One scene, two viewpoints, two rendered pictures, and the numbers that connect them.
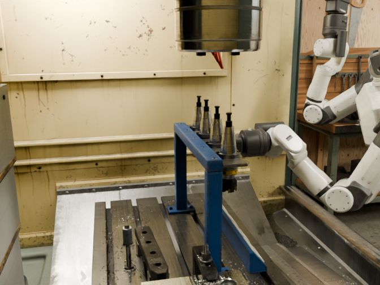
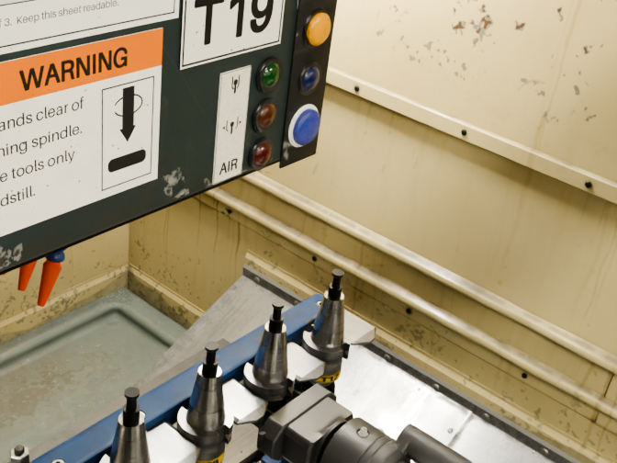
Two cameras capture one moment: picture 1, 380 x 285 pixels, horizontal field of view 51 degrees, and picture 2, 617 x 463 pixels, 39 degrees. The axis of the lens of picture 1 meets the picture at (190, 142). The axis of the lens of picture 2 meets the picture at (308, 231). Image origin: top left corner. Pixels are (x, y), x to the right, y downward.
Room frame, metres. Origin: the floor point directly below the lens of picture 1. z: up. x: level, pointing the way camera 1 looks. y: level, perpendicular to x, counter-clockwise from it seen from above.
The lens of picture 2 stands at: (0.67, -0.68, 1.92)
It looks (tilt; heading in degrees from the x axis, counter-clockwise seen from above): 30 degrees down; 48
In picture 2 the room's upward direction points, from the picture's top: 8 degrees clockwise
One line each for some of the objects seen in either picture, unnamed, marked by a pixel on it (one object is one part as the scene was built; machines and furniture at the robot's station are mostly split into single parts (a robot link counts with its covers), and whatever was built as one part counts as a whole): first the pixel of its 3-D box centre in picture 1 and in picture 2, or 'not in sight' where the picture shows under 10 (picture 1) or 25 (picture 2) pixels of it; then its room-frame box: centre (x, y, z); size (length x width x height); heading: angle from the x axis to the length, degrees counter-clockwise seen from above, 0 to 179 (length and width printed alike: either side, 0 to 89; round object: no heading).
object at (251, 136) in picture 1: (237, 143); (329, 440); (1.23, -0.15, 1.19); 0.13 x 0.12 x 0.10; 12
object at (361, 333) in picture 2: not in sight; (351, 328); (1.38, -0.02, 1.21); 0.07 x 0.05 x 0.01; 102
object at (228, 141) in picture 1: (228, 139); (130, 443); (1.00, -0.10, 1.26); 0.04 x 0.04 x 0.07
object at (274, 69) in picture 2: not in sight; (270, 74); (1.05, -0.21, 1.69); 0.02 x 0.01 x 0.02; 12
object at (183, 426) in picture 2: (216, 146); (205, 425); (1.11, -0.08, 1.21); 0.06 x 0.06 x 0.03
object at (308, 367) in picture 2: not in sight; (298, 363); (1.27, -0.04, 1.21); 0.07 x 0.05 x 0.01; 102
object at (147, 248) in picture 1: (151, 257); not in sight; (0.98, 0.11, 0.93); 0.26 x 0.05 x 0.06; 17
